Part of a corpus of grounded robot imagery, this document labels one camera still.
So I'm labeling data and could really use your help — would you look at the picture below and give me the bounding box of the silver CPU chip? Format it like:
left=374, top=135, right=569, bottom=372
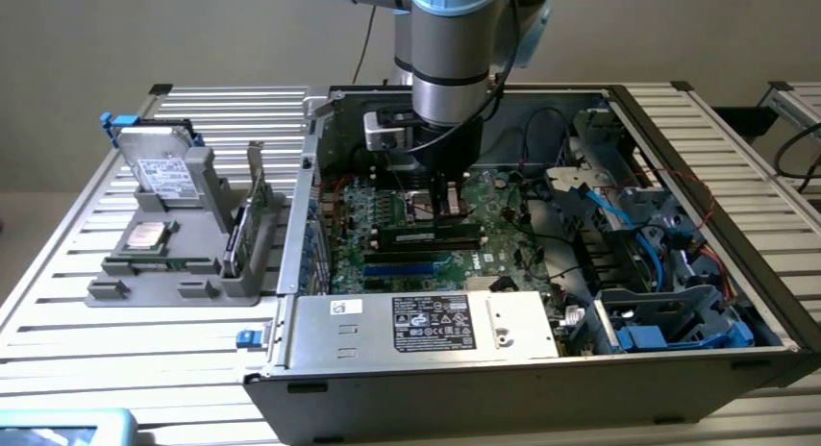
left=114, top=220, right=174, bottom=256

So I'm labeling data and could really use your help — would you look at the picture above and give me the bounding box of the black open PC case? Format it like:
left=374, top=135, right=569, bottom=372
left=242, top=83, right=817, bottom=446

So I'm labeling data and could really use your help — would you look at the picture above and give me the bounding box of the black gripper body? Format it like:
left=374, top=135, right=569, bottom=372
left=419, top=117, right=485, bottom=176

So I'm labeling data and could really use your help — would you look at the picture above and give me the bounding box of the silver hard disk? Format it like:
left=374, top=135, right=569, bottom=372
left=115, top=122, right=202, bottom=203

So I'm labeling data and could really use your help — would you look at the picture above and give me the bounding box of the green graphics card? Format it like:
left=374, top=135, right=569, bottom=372
left=222, top=139, right=273, bottom=279

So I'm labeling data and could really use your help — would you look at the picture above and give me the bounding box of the grey metal drive cage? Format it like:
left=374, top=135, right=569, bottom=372
left=544, top=107, right=681, bottom=235

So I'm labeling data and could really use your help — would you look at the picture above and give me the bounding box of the teal plastic device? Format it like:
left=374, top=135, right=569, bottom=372
left=0, top=408, right=140, bottom=446

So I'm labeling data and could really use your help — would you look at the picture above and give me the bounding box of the grey parts rack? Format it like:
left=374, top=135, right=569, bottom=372
left=84, top=145, right=291, bottom=309

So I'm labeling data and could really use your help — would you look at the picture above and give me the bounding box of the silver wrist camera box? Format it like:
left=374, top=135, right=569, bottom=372
left=362, top=110, right=418, bottom=152

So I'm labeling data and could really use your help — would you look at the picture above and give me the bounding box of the green motherboard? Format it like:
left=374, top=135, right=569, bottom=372
left=318, top=168, right=554, bottom=295

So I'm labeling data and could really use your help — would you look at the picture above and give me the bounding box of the thick black cable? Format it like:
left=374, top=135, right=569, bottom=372
left=773, top=120, right=821, bottom=193

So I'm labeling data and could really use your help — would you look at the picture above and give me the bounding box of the blue expansion slot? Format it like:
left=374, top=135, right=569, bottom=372
left=362, top=263, right=446, bottom=278

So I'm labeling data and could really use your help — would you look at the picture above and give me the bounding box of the blue plastic disk bracket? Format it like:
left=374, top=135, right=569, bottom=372
left=100, top=111, right=142, bottom=152

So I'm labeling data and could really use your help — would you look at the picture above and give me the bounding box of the blue plastic clip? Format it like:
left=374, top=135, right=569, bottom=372
left=234, top=326, right=269, bottom=352

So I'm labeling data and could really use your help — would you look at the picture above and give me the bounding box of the black looped wire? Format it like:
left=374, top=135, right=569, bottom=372
left=519, top=106, right=572, bottom=179

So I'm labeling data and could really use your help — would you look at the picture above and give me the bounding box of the silver power supply unit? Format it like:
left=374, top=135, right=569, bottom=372
left=279, top=290, right=561, bottom=371

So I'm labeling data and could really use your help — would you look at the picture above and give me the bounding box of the green RAM stick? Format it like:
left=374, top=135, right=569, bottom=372
left=124, top=259, right=195, bottom=271

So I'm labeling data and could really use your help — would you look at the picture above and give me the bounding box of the red thin wire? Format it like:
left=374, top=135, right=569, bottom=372
left=650, top=165, right=718, bottom=232

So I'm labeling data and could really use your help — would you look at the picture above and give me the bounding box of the grey slatted side table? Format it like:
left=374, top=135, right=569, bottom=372
left=758, top=80, right=821, bottom=139

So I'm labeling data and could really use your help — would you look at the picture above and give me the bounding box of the grey blue disk bay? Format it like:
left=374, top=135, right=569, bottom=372
left=586, top=283, right=753, bottom=355

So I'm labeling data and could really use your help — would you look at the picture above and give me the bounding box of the black RAM module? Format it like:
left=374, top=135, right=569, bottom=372
left=378, top=227, right=481, bottom=248

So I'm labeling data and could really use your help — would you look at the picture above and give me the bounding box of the CPU socket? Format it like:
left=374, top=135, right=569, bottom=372
left=398, top=189, right=439, bottom=222

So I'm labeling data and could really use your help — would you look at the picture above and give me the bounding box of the blue SATA wire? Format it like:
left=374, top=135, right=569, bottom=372
left=629, top=223, right=685, bottom=286
left=574, top=185, right=644, bottom=227

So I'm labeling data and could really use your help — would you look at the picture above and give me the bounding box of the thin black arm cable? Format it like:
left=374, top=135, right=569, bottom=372
left=350, top=2, right=381, bottom=87

